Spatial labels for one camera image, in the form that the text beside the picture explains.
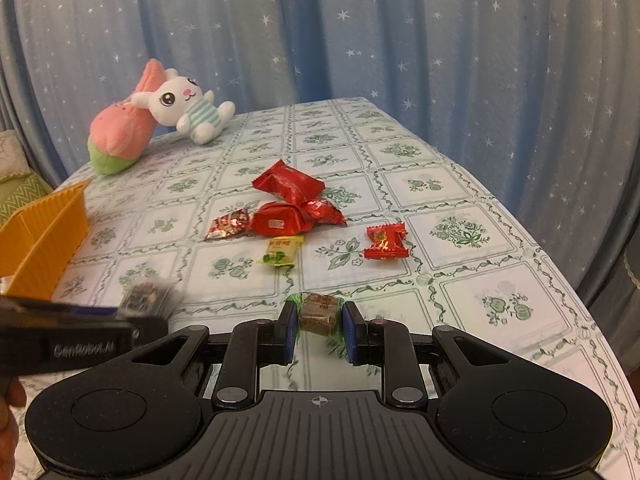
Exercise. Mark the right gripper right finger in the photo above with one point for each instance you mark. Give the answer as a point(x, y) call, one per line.
point(390, 346)

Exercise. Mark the beige cushion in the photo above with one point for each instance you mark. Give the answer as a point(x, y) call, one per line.
point(13, 162)

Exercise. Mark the red wrapped candy packet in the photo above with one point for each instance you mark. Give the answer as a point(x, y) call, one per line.
point(283, 219)

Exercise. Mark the pink star plush toy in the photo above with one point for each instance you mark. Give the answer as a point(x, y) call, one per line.
point(118, 136)

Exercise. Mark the white bunny plush toy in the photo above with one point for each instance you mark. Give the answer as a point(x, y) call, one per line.
point(181, 103)

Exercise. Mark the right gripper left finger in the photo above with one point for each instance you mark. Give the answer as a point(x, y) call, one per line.
point(253, 345)

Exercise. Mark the large red snack packet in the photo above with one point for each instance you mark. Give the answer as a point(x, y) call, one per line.
point(289, 184)

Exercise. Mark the grey black snack packet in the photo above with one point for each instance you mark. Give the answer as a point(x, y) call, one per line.
point(150, 299)

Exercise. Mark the shiny red foil candy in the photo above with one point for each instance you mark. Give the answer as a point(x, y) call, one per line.
point(230, 225)

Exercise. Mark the orange plastic tray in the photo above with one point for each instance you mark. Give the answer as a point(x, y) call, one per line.
point(40, 239)

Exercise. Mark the small red candy packet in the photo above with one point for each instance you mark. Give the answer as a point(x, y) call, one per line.
point(387, 241)

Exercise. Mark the green brown candy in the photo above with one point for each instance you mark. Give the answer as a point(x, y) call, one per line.
point(320, 315)

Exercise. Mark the blue starry curtain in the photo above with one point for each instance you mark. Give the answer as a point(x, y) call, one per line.
point(539, 99)

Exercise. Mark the person left hand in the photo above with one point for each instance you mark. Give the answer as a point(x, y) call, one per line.
point(14, 397)

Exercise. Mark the yellow green candy packet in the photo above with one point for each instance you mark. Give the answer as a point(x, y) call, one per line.
point(281, 251)

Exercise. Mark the floral green white tablecloth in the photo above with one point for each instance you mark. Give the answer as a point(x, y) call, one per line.
point(337, 198)

